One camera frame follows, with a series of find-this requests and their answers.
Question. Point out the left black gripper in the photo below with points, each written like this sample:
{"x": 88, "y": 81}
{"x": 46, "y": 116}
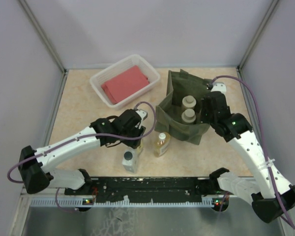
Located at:
{"x": 133, "y": 143}

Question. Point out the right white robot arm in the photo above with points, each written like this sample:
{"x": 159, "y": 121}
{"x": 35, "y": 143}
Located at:
{"x": 272, "y": 193}

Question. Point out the white plastic basket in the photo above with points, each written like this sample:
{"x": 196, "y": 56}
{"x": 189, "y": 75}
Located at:
{"x": 117, "y": 68}

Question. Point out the olive green canvas bag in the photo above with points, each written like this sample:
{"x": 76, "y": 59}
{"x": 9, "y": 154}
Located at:
{"x": 168, "y": 112}

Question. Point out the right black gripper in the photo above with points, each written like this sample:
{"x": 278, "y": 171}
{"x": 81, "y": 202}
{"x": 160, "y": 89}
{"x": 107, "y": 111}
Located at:
{"x": 203, "y": 118}

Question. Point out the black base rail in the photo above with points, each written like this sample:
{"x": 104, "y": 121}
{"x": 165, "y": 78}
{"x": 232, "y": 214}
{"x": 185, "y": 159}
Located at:
{"x": 148, "y": 189}

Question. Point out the left aluminium frame post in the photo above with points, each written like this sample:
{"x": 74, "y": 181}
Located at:
{"x": 41, "y": 34}

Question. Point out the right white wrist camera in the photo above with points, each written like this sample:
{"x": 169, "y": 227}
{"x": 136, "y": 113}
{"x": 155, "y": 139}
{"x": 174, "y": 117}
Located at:
{"x": 217, "y": 86}

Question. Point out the cream bottle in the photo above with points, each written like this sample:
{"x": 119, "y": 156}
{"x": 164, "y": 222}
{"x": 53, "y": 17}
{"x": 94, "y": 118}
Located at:
{"x": 188, "y": 102}
{"x": 188, "y": 116}

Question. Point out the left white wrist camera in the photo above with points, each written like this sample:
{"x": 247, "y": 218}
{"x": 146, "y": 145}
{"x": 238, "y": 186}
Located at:
{"x": 142, "y": 113}

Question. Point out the amber liquid bottle white cap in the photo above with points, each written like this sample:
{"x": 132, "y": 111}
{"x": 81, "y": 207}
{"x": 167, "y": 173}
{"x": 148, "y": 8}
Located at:
{"x": 161, "y": 144}

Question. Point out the red cloth in basket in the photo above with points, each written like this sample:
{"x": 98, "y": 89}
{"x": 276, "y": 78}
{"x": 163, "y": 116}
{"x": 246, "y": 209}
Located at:
{"x": 125, "y": 84}

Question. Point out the clear square bottle front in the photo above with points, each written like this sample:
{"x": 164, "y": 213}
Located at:
{"x": 130, "y": 160}

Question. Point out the right aluminium frame post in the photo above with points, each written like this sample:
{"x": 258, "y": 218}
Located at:
{"x": 258, "y": 34}

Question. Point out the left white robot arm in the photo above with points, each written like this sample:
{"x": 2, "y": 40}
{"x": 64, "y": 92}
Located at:
{"x": 38, "y": 167}

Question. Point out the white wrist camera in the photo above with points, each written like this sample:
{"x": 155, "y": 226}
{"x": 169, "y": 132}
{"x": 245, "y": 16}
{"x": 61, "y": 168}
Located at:
{"x": 142, "y": 113}
{"x": 217, "y": 86}

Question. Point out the clear square bottle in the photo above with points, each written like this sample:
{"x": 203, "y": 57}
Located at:
{"x": 130, "y": 160}
{"x": 140, "y": 147}

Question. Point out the aluminium frame post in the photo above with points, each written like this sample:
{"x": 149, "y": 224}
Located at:
{"x": 41, "y": 34}
{"x": 258, "y": 34}

